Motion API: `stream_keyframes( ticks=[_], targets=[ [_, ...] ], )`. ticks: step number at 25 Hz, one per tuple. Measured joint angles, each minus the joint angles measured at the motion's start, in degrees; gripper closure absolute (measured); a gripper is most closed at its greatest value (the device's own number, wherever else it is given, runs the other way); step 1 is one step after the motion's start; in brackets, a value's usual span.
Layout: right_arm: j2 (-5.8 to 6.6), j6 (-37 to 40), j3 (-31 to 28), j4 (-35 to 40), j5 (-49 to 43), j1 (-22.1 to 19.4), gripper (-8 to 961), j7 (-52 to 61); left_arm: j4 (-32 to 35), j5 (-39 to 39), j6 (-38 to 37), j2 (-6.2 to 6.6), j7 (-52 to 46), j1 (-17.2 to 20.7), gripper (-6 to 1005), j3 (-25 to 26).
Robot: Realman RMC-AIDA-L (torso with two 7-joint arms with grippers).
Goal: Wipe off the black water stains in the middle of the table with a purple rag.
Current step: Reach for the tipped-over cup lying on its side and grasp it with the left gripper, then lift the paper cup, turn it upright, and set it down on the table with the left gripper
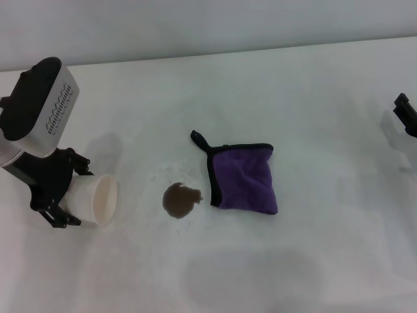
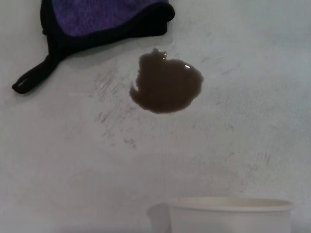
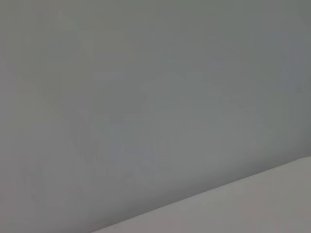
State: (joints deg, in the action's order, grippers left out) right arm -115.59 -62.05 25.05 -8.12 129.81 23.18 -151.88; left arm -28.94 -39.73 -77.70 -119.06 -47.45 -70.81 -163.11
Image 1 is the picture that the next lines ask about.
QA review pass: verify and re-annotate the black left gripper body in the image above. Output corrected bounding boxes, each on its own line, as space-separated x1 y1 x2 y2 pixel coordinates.
13 147 76 212

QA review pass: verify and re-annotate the white paper cup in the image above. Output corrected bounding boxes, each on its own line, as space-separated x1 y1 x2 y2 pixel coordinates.
64 172 119 229

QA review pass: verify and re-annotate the purple rag with black trim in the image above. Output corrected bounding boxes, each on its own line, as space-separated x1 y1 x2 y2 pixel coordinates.
190 130 279 216

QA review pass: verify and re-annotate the dark brown liquid stain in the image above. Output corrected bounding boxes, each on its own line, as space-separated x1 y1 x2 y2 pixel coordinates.
162 181 205 220

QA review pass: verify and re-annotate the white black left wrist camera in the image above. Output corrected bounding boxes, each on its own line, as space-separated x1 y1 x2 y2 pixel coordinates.
0 57 81 158

